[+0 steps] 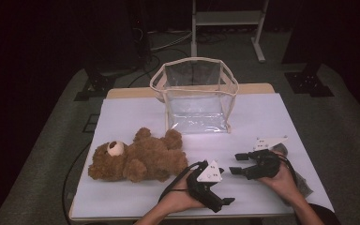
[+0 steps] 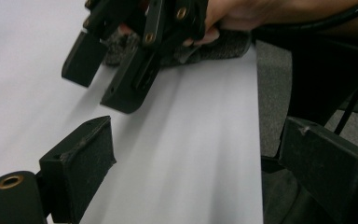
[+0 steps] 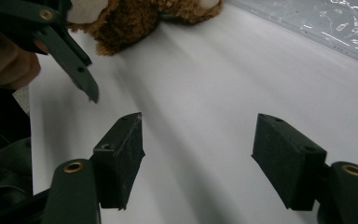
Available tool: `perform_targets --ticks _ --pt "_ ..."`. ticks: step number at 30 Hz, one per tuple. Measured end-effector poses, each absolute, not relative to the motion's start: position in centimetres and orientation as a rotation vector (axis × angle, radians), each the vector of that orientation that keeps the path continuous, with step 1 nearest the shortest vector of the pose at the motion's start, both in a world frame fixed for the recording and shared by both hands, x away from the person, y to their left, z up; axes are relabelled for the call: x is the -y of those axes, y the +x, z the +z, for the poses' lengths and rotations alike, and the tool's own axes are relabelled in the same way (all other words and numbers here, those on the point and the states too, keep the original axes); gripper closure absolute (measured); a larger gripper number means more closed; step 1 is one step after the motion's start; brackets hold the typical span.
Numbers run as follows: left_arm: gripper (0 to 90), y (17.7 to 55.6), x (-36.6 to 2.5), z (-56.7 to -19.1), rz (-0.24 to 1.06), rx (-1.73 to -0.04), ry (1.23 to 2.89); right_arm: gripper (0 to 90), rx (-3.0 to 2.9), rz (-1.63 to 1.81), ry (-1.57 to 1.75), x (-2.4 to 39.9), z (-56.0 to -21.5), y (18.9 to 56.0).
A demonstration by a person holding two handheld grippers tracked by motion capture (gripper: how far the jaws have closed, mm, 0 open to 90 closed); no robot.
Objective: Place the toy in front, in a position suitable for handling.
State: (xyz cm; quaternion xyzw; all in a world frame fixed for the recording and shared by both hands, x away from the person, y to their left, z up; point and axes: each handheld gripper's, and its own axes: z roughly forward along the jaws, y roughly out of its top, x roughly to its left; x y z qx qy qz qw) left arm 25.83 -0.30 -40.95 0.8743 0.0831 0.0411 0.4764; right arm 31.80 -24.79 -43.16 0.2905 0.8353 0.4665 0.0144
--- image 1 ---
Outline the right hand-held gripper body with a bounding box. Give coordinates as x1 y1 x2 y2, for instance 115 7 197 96
245 135 289 181

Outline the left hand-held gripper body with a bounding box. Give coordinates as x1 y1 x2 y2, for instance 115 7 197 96
186 159 224 214

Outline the grey towel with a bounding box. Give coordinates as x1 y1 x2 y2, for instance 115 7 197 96
275 142 314 201

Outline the brown teddy bear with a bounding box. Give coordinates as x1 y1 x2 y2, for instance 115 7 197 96
87 127 189 184

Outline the clear bag with beige trim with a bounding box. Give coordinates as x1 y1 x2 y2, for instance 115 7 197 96
149 56 240 136

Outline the person's right hand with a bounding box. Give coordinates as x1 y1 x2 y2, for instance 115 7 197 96
257 149 304 203

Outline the person's left hand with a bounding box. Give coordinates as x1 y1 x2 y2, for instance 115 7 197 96
158 171 205 217

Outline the wooden table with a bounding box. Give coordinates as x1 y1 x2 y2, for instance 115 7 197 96
68 82 336 223

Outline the dark square floor plate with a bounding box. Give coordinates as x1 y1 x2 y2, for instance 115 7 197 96
82 113 100 134

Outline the black upright equipment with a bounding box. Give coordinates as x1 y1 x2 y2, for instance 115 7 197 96
127 0 154 64

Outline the right hand-held gripper cable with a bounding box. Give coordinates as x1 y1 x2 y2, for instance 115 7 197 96
277 154 298 186

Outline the hand-held gripper cable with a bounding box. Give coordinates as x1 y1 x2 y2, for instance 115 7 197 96
277 154 298 186
157 160 208 203

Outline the left hand-held gripper cable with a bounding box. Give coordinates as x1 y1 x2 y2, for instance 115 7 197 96
157 160 208 203

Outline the black looped cable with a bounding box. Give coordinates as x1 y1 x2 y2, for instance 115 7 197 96
127 46 163 89

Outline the white cable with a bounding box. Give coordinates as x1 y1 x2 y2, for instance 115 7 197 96
149 30 193 53

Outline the long black cable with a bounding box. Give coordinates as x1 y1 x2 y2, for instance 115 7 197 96
61 142 93 225

